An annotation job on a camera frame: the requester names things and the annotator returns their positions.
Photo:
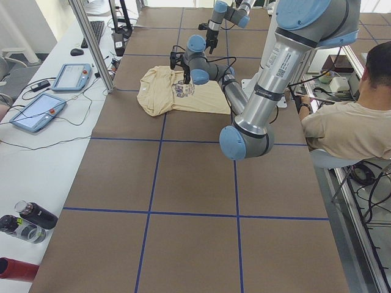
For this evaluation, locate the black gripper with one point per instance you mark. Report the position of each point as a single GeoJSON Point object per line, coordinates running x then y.
{"type": "Point", "coordinates": [186, 72]}
{"type": "Point", "coordinates": [211, 34]}

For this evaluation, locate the beige long-sleeve printed shirt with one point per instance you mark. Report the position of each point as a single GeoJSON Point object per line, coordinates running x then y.
{"type": "Point", "coordinates": [162, 90]}

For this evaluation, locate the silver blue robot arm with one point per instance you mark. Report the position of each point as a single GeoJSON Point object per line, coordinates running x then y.
{"type": "Point", "coordinates": [222, 11]}
{"type": "Point", "coordinates": [302, 26]}

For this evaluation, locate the black keyboard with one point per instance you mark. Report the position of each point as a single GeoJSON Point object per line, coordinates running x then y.
{"type": "Point", "coordinates": [97, 28]}

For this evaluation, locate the black computer mouse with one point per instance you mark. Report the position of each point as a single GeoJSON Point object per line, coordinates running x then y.
{"type": "Point", "coordinates": [76, 52]}

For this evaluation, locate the blue teach pendant far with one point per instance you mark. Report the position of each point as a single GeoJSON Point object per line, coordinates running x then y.
{"type": "Point", "coordinates": [72, 77]}

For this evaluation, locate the blue teach pendant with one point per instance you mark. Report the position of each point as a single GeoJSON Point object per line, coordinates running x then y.
{"type": "Point", "coordinates": [38, 113]}
{"type": "Point", "coordinates": [72, 77]}

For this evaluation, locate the blue teach pendant near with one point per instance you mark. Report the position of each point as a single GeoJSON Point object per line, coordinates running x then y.
{"type": "Point", "coordinates": [38, 113]}

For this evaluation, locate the seated person in beige shirt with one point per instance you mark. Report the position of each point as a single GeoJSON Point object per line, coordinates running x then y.
{"type": "Point", "coordinates": [355, 130]}

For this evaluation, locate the black water bottle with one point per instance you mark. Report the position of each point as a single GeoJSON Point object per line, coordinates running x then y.
{"type": "Point", "coordinates": [36, 214]}

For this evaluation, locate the clear bottle black lid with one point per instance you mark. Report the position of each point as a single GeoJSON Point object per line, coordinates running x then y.
{"type": "Point", "coordinates": [22, 229]}

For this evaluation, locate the red cylinder bottle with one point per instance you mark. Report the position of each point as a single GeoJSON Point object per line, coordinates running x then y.
{"type": "Point", "coordinates": [12, 269]}

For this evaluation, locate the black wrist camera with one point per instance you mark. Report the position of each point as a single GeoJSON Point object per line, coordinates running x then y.
{"type": "Point", "coordinates": [174, 59]}
{"type": "Point", "coordinates": [202, 26]}

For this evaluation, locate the aluminium frame post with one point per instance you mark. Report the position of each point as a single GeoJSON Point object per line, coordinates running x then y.
{"type": "Point", "coordinates": [81, 17]}

